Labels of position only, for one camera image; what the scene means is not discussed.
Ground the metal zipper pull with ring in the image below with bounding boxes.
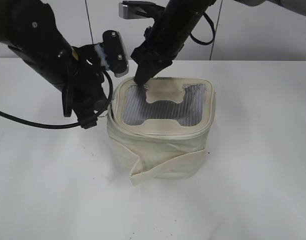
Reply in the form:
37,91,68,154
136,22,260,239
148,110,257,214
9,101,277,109
97,110,109,118

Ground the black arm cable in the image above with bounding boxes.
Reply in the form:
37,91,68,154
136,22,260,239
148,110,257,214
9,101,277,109
189,10,216,46
0,69,114,130

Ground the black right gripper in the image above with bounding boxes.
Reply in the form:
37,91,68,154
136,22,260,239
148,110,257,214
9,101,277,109
131,14,193,84

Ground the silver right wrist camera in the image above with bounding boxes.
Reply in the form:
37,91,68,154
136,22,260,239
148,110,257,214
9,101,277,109
118,0,165,20

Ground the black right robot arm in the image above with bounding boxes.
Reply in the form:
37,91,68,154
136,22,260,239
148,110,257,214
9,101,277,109
130,0,215,86

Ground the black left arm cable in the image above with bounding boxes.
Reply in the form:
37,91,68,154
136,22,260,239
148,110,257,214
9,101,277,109
0,69,114,130

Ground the cream canvas zipper bag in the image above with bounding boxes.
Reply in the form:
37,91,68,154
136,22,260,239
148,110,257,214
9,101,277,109
107,77,216,185

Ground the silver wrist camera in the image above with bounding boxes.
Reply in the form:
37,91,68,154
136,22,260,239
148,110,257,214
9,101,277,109
101,30,129,78
118,0,165,20

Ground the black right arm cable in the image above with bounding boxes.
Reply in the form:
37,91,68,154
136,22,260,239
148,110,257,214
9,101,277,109
189,10,216,46

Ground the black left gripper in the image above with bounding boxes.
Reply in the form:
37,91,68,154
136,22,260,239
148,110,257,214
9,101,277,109
61,44,110,129

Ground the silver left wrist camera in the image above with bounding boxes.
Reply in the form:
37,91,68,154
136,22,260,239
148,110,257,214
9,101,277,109
101,30,129,78

